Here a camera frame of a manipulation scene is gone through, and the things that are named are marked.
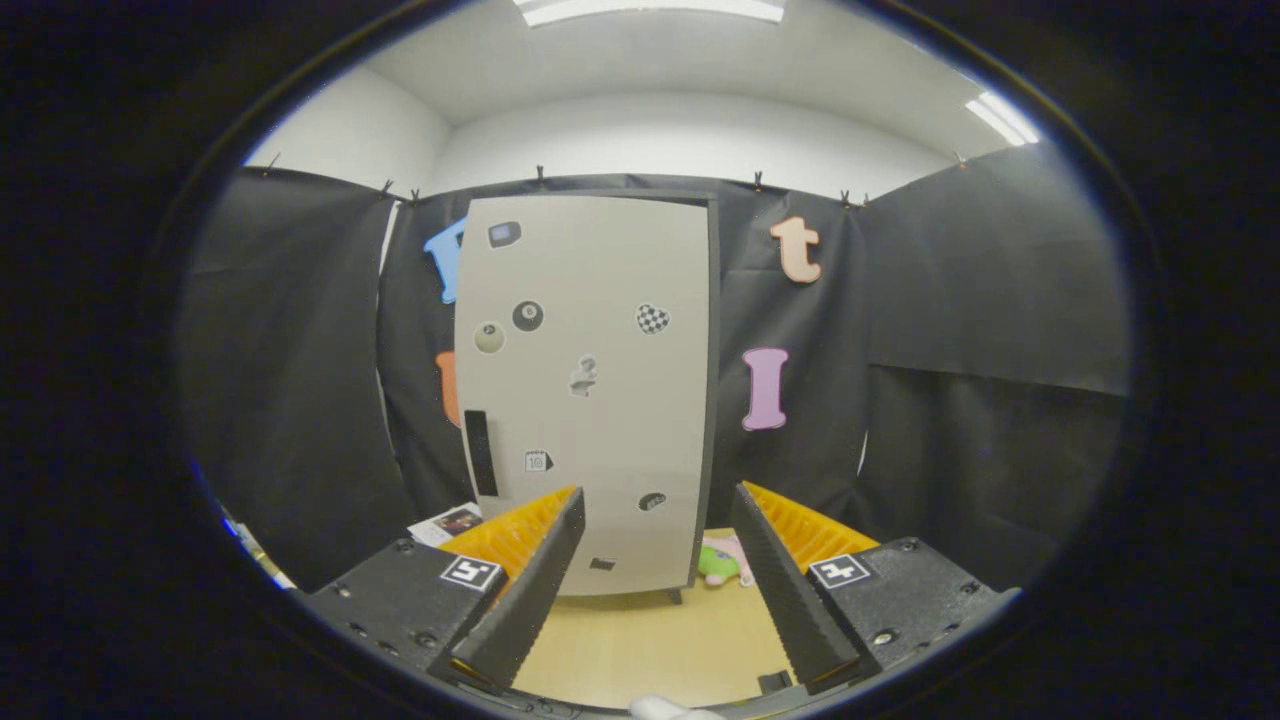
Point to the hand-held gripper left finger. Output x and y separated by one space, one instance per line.
535 590

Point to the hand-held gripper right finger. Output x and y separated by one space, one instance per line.
785 590

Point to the beige shoe cabinet door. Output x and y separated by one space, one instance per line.
600 400

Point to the dark grey shoe cabinet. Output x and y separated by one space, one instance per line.
715 400

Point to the pink green plush toy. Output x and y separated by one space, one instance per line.
722 563

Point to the white book with dark picture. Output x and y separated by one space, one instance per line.
445 525

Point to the black backdrop cloth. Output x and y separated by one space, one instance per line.
1000 300

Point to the ceiling light panel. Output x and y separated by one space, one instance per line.
650 8
1002 118

